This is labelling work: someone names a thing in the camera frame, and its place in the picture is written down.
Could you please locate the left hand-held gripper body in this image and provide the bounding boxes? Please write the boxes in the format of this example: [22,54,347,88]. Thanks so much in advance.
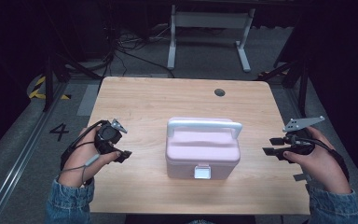
[93,118,129,156]

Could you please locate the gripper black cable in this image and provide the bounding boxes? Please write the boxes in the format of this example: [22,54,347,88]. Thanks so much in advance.
[60,119,110,172]
[293,136,351,183]

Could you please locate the pink storage box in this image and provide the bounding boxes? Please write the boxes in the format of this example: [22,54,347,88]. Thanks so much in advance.
[165,116,243,181]

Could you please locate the white metal desk frame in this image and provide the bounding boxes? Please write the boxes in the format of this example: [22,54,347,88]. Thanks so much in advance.
[166,4,256,74]

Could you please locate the person's right hand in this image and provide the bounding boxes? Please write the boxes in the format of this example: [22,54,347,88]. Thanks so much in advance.
[282,126,352,195]

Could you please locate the bundle of floor cables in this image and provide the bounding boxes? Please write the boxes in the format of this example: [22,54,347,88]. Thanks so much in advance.
[101,22,176,78]

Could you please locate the person's left hand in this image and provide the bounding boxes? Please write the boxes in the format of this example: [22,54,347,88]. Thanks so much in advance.
[58,126,122,189]

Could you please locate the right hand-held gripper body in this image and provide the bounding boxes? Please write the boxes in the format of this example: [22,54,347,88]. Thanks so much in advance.
[282,115,326,156]

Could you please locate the black metal stand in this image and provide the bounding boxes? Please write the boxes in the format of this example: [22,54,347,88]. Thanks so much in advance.
[41,46,103,113]
[257,52,310,118]

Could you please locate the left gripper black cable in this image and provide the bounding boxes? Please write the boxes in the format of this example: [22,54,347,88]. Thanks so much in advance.
[60,119,110,172]

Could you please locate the left gripper grey cable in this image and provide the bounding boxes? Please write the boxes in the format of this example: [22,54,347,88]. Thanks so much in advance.
[59,153,101,187]

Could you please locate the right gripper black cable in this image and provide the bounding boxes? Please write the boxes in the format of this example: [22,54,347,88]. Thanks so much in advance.
[293,136,351,183]

